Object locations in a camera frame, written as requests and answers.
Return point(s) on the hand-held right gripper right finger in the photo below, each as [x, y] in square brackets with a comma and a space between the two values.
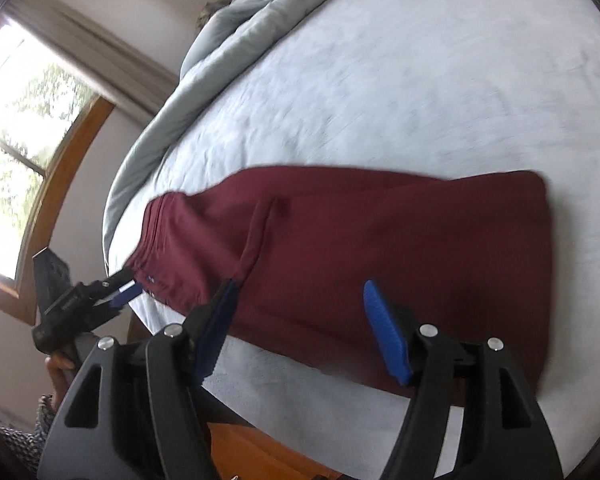
[387, 335]

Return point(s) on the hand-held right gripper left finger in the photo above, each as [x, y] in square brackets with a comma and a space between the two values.
[215, 332]

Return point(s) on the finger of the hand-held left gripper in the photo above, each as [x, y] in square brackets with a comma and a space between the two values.
[127, 294]
[117, 277]

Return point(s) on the maroon pants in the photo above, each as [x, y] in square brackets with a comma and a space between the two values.
[380, 240]

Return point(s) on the person's left forearm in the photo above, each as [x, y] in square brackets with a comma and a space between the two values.
[25, 440]

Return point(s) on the person's left hand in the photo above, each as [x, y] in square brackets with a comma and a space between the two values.
[60, 367]

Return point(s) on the wooden framed window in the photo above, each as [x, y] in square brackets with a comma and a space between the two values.
[30, 135]

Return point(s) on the beige curtain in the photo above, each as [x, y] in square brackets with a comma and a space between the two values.
[95, 50]

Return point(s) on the bed with light blue sheet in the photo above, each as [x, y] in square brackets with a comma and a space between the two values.
[430, 85]

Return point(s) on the grey duvet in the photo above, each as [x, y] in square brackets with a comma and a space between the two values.
[240, 25]

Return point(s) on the camouflage pillow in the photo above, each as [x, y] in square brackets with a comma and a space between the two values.
[214, 7]

